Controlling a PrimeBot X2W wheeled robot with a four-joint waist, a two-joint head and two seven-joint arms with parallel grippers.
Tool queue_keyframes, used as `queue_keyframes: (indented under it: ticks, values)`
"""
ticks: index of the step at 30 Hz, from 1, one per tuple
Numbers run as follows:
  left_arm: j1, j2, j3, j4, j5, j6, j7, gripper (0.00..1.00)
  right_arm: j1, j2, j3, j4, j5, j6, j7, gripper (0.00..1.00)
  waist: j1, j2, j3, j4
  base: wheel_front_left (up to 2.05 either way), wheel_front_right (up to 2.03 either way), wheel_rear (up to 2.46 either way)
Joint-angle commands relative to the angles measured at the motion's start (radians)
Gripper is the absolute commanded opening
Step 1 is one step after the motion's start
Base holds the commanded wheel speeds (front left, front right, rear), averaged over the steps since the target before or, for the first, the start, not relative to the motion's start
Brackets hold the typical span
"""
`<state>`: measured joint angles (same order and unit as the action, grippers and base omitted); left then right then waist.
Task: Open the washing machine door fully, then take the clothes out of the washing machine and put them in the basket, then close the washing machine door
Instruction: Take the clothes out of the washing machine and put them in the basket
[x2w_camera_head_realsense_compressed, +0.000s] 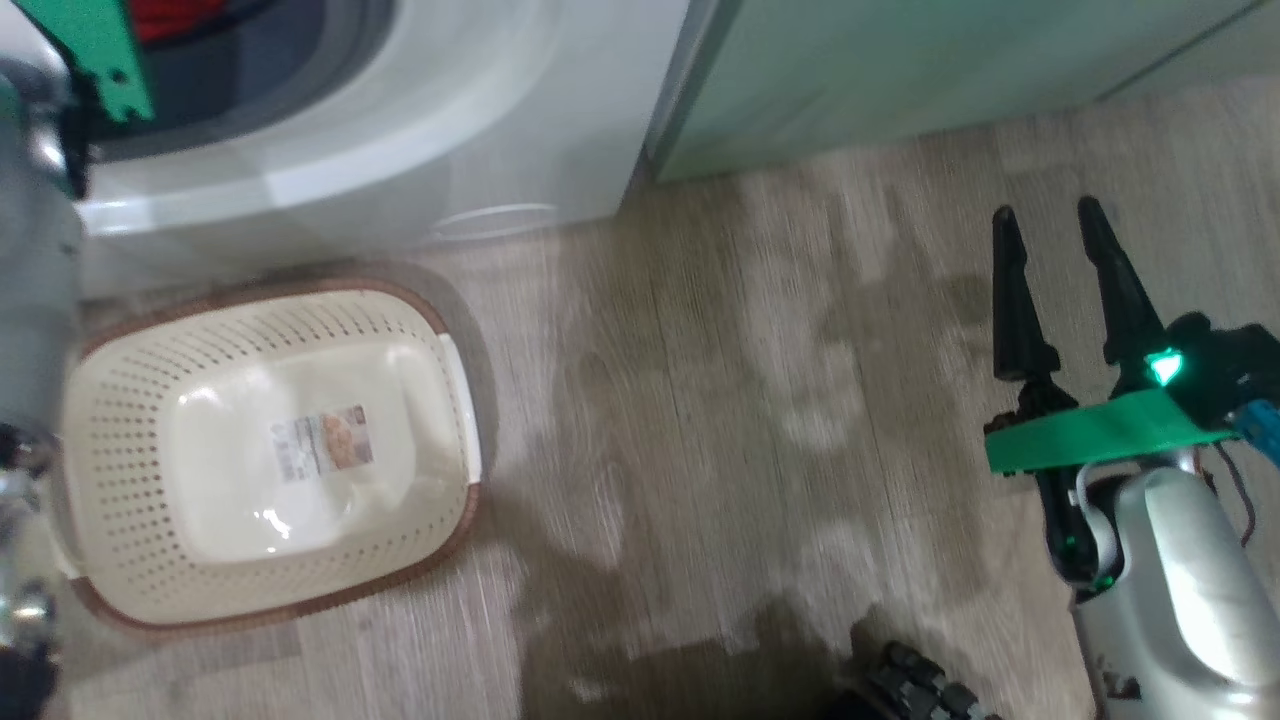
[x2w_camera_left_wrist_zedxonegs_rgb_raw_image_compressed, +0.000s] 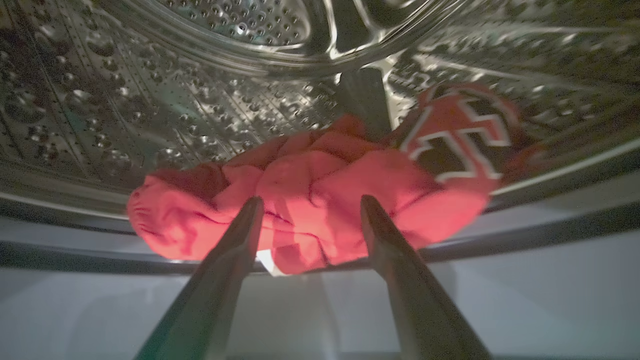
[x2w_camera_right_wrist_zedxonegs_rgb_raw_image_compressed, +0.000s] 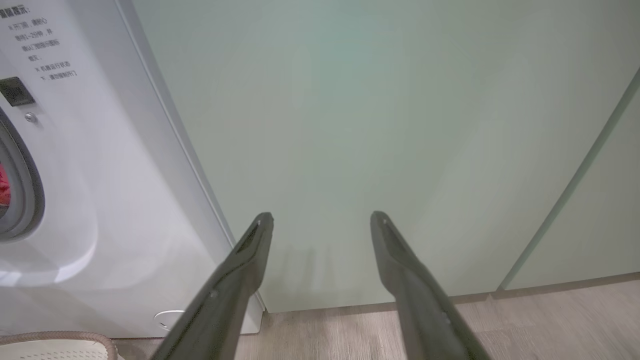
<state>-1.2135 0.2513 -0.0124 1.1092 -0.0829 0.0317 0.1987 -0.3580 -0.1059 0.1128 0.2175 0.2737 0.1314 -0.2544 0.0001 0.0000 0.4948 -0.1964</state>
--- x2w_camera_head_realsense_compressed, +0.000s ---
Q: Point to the wide pale green cabinet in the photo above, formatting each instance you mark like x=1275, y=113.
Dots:
x=900, y=70

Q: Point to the narrow pale green cabinet door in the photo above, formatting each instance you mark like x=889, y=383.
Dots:
x=1210, y=65

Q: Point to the white front-load washing machine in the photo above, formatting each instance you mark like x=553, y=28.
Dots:
x=400, y=120

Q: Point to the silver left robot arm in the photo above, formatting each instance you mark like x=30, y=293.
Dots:
x=35, y=250

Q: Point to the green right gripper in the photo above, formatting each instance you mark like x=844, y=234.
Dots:
x=1090, y=440

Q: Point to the cream perforated laundry basket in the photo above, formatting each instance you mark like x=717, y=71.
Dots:
x=200, y=560

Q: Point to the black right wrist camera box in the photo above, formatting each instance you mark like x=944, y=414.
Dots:
x=1220, y=365

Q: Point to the printed product label sticker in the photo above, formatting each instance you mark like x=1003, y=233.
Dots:
x=322, y=443

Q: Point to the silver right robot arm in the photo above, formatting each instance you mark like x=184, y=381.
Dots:
x=1180, y=600

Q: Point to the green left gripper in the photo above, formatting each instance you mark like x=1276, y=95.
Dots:
x=90, y=50

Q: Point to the red and white garment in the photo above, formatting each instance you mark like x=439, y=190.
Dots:
x=180, y=15

